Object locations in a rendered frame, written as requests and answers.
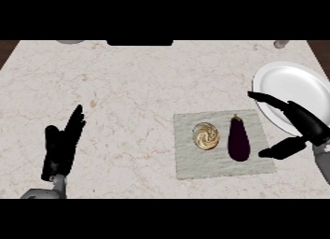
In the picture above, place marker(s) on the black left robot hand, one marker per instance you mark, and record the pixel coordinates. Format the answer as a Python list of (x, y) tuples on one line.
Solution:
[(61, 146)]

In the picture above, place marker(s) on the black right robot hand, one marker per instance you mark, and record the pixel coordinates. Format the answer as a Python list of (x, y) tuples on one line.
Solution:
[(306, 123)]

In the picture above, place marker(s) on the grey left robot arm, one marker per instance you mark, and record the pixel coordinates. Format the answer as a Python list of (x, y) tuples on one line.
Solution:
[(49, 191)]

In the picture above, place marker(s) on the white round plate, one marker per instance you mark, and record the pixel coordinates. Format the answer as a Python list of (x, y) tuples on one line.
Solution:
[(297, 95)]

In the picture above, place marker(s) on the dark purple eggplant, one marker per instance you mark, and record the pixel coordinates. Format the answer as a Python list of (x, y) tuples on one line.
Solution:
[(240, 140)]

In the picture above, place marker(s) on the pale grey placemat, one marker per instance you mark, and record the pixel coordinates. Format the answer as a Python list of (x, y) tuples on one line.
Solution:
[(210, 161)]

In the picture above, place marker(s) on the tan swirled cupcake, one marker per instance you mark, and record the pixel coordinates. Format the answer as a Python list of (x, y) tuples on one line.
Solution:
[(206, 136)]

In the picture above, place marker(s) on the small grey object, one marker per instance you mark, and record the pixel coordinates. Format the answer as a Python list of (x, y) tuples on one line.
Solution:
[(281, 44)]

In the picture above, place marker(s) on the grey rounded object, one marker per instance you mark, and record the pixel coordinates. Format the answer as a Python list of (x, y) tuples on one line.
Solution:
[(71, 41)]

